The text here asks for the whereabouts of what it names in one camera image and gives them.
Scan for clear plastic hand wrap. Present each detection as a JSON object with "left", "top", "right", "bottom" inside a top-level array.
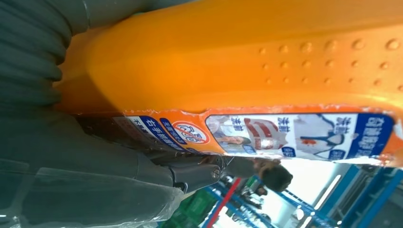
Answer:
[{"left": 0, "top": 159, "right": 186, "bottom": 228}]

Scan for green plastic crate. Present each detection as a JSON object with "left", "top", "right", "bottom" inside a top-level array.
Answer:
[{"left": 162, "top": 189, "right": 218, "bottom": 228}]

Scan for red barrier bar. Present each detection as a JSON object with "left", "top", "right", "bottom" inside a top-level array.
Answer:
[{"left": 206, "top": 178, "right": 241, "bottom": 228}]

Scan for person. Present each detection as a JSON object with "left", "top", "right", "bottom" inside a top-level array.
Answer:
[{"left": 220, "top": 157, "right": 293, "bottom": 193}]

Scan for blue steel shelf rack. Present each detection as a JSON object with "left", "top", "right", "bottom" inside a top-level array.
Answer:
[{"left": 201, "top": 163, "right": 403, "bottom": 228}]

